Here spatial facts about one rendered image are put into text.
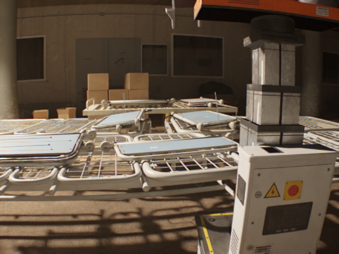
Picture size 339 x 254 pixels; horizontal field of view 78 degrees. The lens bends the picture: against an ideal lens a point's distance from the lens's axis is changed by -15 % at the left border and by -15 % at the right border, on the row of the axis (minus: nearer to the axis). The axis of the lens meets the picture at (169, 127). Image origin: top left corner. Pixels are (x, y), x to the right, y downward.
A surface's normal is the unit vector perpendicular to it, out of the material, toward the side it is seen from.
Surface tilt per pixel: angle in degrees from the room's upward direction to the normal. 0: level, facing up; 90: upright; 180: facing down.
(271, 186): 90
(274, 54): 90
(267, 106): 90
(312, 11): 90
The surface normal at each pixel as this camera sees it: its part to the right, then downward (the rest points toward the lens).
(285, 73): 0.03, 0.17
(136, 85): 0.33, 0.16
